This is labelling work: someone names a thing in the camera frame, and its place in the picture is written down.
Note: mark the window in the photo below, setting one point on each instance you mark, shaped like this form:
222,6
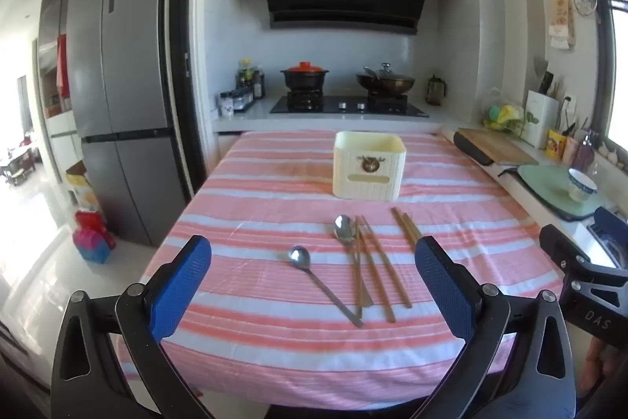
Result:
615,80

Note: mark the blue and white bowl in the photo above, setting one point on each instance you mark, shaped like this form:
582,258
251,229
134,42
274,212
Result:
581,188

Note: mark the dark wooden furniture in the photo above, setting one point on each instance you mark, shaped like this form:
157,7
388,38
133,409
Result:
19,163

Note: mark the black range hood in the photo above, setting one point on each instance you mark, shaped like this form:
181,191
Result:
343,6

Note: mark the white knife holder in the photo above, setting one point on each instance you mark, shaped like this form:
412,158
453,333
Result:
538,119

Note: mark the pale pink cup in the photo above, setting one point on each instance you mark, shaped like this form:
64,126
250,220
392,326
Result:
570,151

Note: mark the wooden chopstick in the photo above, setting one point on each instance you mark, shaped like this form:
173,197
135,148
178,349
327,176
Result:
366,271
390,269
411,225
360,262
402,226
378,269

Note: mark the grey spatula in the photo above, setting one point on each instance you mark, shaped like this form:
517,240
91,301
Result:
540,66

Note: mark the plastic bag with yellow contents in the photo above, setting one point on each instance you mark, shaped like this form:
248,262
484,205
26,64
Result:
503,114

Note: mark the cardboard box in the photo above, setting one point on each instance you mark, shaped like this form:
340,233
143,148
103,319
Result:
83,188

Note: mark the black pot with orange lid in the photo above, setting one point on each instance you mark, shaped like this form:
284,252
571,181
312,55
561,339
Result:
304,80

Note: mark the wall hanging calendar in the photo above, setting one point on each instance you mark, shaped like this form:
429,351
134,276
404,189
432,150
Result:
562,14

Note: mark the steel spoon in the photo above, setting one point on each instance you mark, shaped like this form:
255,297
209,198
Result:
342,227
299,257

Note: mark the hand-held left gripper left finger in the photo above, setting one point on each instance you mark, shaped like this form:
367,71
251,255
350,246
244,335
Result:
181,286

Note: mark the black gas stove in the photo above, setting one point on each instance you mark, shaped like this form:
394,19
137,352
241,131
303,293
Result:
343,106

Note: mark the dark pink bottle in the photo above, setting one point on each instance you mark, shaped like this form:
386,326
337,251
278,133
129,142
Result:
584,154

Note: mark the red hanging cloth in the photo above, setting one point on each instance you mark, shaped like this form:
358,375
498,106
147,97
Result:
63,65

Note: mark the white spice jar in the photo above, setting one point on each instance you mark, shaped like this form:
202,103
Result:
226,105

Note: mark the green cap bottle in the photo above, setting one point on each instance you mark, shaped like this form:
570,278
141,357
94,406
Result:
245,75

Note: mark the pink striped tablecloth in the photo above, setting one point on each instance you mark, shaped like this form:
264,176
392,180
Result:
274,350

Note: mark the yellow packet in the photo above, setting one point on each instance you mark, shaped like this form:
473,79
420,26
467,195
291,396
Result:
555,145

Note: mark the wooden cutting board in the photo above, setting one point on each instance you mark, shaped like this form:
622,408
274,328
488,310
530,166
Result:
505,146

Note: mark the grey refrigerator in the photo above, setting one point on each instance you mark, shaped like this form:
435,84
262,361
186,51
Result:
122,80

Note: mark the green drying mat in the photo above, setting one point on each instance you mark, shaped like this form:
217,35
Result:
544,188

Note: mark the steel sink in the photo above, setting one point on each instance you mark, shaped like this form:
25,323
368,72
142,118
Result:
606,252

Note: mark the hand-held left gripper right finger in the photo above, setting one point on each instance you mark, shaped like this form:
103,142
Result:
444,289

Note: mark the person's right hand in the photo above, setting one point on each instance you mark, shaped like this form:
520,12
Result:
594,365

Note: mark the cream utensil holder box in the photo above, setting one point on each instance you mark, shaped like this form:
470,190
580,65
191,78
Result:
368,183

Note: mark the red toy box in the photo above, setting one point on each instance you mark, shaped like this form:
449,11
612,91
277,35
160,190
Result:
93,237

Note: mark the wok with glass lid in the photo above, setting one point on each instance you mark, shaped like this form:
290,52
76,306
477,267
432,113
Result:
387,84

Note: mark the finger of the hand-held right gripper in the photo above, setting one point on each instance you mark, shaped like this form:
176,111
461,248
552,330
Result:
610,218
562,249

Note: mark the white wall socket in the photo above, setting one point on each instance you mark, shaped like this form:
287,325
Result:
570,104

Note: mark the dark glass pitcher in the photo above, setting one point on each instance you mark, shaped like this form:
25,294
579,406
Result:
435,92

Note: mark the dark sauce bottle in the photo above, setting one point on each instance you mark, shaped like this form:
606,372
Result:
259,85

